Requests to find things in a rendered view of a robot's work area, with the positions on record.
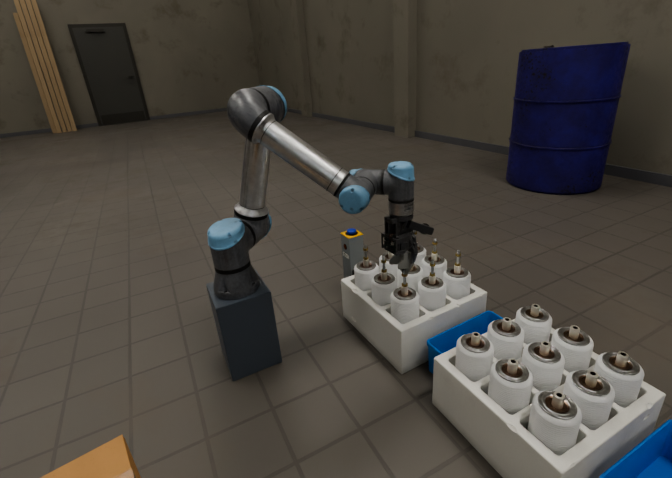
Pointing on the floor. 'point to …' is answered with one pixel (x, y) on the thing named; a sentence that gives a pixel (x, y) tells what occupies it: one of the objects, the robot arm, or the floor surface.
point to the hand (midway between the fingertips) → (406, 268)
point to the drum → (564, 116)
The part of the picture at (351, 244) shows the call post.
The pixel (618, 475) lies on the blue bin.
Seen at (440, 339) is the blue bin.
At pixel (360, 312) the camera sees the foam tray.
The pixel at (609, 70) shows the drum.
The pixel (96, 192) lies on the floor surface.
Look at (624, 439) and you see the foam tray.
